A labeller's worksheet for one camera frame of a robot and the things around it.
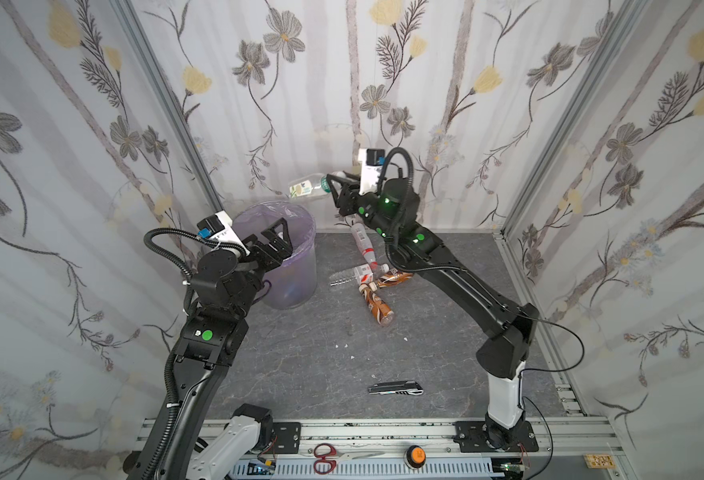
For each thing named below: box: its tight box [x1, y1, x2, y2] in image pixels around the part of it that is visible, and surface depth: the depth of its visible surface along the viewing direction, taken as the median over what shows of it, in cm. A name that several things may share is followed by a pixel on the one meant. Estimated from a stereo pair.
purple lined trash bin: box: [233, 200, 317, 310], surface depth 92 cm
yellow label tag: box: [584, 454, 616, 469], surface depth 72 cm
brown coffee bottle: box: [358, 282, 395, 326], surface depth 96 cm
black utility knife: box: [368, 380, 424, 396], surface depth 84 cm
